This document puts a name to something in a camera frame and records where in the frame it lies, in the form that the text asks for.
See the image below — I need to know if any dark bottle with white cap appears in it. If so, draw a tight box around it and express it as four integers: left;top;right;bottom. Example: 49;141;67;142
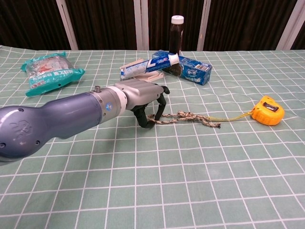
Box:
168;15;185;56

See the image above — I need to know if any yellow tape measure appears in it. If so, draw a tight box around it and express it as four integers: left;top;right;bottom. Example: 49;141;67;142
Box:
208;95;285;126

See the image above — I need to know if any white blue toothpaste tube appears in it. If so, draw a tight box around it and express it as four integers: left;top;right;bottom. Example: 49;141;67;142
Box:
119;52;180;80

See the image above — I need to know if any white metal frame post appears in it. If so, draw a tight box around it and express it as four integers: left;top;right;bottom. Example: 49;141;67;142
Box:
275;0;305;51
196;0;212;51
55;0;79;51
133;0;150;51

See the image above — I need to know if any blue toothpaste box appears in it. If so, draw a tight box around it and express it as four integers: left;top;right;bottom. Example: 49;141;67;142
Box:
152;49;214;86

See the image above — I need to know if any dark curtain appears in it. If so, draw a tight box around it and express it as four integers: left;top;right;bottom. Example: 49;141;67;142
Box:
0;0;305;51

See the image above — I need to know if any braided speckled rope loop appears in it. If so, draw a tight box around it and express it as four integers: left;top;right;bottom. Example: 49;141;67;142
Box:
146;110;221;128

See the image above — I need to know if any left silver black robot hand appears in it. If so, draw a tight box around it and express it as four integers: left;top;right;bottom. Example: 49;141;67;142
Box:
113;79;171;129

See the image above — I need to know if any teal snack bag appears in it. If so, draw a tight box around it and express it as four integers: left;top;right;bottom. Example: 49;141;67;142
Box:
20;51;86;97

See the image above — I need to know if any green checkered tablecloth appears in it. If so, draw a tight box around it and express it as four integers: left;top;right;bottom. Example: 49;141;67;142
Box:
0;44;305;229

